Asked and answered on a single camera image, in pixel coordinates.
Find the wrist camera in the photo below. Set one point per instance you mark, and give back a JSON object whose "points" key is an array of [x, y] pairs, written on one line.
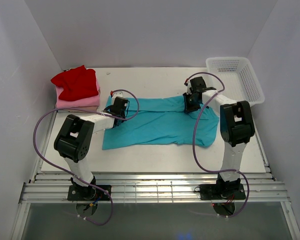
{"points": [[115, 94], [187, 83]]}

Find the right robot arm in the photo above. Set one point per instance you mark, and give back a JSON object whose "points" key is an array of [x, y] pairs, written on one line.
{"points": [[236, 129]]}

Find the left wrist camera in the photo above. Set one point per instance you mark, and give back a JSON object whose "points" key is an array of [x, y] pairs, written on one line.
{"points": [[115, 94]]}

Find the red folded t shirt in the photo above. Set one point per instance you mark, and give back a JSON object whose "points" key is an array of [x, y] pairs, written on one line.
{"points": [[77, 83]]}

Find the beige folded t shirt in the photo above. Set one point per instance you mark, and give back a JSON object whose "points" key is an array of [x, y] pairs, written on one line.
{"points": [[79, 109]]}

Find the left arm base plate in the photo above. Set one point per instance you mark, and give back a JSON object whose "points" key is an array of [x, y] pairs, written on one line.
{"points": [[80, 193]]}

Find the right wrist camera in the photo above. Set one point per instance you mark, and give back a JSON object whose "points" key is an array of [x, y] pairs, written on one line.
{"points": [[187, 83]]}

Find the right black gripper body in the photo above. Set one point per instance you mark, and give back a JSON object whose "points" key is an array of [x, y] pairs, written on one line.
{"points": [[190, 104]]}

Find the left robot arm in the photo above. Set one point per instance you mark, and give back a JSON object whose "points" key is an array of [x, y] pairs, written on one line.
{"points": [[74, 139]]}

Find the teal t shirt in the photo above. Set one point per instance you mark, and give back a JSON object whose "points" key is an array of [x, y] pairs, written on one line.
{"points": [[162, 121]]}

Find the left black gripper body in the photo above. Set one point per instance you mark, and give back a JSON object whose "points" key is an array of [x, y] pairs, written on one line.
{"points": [[123, 115]]}

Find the aluminium frame rail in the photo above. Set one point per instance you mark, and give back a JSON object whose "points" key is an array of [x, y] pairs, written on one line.
{"points": [[157, 207]]}

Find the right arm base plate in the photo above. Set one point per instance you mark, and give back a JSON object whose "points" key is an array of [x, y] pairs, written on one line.
{"points": [[214, 192]]}

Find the white plastic basket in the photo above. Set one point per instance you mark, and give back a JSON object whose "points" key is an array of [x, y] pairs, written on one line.
{"points": [[239, 78]]}

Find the pink folded t shirt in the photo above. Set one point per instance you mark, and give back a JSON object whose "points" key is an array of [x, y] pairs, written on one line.
{"points": [[84, 102]]}

